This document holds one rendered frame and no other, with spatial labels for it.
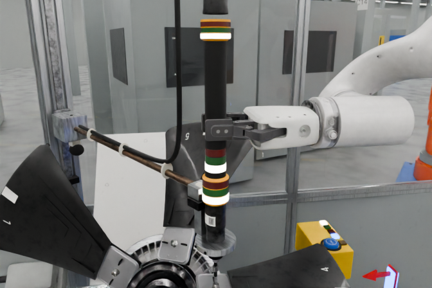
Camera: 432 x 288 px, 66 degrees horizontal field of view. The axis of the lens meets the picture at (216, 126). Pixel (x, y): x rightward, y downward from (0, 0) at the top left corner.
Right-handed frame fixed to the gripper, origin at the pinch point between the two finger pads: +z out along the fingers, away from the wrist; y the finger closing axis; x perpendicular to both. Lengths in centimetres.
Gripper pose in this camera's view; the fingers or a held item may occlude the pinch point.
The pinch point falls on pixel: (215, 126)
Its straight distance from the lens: 51.4
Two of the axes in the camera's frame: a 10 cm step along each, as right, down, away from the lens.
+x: 0.1, -9.7, -2.5
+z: -9.9, 0.3, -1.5
